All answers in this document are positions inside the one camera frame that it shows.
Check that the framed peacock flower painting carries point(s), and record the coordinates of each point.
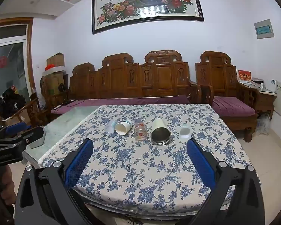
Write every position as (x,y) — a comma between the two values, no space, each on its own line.
(145,2)

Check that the wooden side table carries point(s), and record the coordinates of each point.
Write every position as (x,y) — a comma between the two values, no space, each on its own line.
(265,100)

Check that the purple sofa cushion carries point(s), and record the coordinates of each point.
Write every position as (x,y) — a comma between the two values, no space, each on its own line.
(121,102)

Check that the person's left hand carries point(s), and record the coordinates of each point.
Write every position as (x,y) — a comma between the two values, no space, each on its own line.
(3,187)

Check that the carved wooden armchair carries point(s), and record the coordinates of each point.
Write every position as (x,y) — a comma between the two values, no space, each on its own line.
(215,75)

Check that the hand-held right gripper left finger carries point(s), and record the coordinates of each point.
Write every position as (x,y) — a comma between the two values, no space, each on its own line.
(78,166)

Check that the wooden door frame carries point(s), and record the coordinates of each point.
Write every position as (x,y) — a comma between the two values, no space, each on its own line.
(31,58)

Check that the grey wall electrical panel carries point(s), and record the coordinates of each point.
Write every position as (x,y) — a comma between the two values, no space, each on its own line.
(264,29)

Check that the clear glass cup red print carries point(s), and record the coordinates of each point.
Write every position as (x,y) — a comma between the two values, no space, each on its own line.
(140,132)

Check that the large cardboard box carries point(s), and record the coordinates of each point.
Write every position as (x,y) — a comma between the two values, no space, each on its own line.
(53,83)

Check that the wooden chair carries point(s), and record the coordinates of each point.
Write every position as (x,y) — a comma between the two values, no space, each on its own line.
(29,111)

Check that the carved wooden sofa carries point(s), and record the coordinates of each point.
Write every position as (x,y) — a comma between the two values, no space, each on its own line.
(164,77)

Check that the cream steel-lined cup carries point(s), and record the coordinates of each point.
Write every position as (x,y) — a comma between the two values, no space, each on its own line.
(160,134)

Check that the clear plastic cup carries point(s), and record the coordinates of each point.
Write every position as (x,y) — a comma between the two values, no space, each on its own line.
(110,127)

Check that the small white cup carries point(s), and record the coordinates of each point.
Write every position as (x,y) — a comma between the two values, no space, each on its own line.
(185,133)

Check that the purple armchair cushion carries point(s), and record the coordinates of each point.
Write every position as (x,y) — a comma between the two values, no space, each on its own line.
(231,106)

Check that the dark clothing pile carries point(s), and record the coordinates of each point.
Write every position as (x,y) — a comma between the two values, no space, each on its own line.
(10,104)

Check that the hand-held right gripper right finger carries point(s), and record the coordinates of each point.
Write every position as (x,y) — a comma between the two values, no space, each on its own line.
(200,165)

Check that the white paper cup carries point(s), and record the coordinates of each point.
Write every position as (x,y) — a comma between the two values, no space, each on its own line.
(122,128)

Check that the small cardboard box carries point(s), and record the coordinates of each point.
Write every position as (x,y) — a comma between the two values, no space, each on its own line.
(56,60)

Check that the white appliance box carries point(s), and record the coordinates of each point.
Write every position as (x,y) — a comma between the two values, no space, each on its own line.
(270,85)

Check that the red gift box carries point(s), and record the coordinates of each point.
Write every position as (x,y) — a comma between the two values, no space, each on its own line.
(244,76)

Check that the clear plastic bag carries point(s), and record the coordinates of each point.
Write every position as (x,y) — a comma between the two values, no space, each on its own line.
(263,124)

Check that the blue floral tablecloth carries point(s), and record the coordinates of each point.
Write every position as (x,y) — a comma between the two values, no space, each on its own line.
(135,168)

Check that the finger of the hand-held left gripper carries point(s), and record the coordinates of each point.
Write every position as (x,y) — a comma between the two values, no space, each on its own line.
(34,134)
(16,127)

